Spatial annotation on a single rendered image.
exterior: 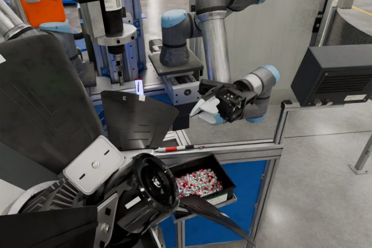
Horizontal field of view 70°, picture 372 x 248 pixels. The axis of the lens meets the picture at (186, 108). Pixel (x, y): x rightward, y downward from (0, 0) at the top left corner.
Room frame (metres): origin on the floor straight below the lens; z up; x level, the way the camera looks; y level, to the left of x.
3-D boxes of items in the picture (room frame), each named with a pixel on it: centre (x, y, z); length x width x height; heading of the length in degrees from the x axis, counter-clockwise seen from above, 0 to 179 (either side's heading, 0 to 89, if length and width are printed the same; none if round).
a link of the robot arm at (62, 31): (1.06, 0.53, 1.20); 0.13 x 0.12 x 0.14; 163
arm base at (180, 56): (1.23, 0.06, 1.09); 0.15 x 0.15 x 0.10
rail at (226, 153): (0.77, 0.05, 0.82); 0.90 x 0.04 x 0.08; 97
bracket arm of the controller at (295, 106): (0.83, -0.48, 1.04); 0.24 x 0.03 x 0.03; 97
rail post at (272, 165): (0.82, -0.37, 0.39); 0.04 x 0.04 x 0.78; 7
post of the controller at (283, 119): (0.82, -0.37, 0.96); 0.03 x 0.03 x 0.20; 7
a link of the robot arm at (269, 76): (0.77, -0.25, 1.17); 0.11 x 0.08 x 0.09; 133
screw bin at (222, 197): (0.62, -0.04, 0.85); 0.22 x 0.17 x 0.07; 112
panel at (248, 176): (0.77, 0.05, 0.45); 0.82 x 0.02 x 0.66; 97
